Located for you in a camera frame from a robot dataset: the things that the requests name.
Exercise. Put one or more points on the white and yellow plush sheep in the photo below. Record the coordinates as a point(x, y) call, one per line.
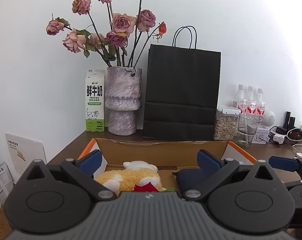
point(131, 177)

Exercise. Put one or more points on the white and green milk carton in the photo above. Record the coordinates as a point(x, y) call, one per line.
point(94, 100)

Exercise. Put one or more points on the clear seed container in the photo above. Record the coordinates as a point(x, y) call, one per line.
point(223, 127)

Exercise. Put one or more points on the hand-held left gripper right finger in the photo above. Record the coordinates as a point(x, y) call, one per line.
point(211, 162)

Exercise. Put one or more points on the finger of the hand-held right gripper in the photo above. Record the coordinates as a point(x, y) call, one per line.
point(283, 163)
point(297, 182)

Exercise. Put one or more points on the white charging puck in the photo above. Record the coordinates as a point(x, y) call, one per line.
point(300, 155)

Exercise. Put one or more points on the printed paper leaflet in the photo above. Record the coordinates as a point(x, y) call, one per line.
point(2, 180)

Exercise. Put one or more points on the white round speaker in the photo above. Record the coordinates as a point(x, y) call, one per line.
point(269, 118)

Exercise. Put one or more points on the white charger plug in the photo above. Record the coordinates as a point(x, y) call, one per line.
point(278, 138)

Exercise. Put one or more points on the black power adapter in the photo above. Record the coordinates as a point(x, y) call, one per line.
point(281, 130)

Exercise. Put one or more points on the black paper bag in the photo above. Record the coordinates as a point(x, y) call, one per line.
point(182, 92)

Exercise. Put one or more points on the white desk calendar card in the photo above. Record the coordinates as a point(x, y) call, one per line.
point(26, 152)

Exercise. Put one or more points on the bunch of dried pink roses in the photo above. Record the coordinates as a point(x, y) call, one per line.
point(121, 23)

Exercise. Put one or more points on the orange-edged cardboard box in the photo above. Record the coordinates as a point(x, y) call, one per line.
point(166, 152)

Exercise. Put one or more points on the purple textured vase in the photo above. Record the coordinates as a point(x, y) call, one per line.
point(123, 97)

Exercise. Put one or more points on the white printed tin box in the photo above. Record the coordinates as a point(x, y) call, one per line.
point(260, 136)

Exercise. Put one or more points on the stacked clear glasses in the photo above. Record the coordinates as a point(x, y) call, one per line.
point(244, 138)

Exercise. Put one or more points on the black cosmetic tube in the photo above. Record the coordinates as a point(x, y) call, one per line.
point(292, 123)
point(287, 120)

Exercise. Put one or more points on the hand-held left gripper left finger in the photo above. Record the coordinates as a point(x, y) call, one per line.
point(91, 162)

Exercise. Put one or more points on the red label water bottle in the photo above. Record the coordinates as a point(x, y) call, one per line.
point(240, 102)
point(251, 103)
point(260, 105)

